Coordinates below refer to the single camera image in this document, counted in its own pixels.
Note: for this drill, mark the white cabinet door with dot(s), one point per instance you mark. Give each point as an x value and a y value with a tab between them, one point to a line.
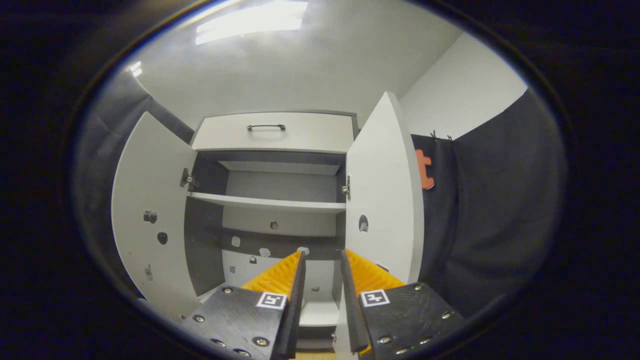
385	170
150	185

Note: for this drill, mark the metal door hinge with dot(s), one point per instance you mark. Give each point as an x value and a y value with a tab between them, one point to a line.
346	187
187	180

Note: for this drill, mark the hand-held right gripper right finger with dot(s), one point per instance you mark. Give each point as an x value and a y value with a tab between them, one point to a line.
350	310

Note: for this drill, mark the white cabinet shelf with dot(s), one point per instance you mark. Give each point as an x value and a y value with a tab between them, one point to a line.
265	203

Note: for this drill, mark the ceiling light panel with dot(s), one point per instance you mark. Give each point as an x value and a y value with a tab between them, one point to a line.
250	22
135	68

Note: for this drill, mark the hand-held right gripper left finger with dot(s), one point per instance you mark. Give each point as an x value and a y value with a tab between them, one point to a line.
295	310

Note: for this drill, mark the white shoe cabinet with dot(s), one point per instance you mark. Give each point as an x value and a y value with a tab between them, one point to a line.
205	240

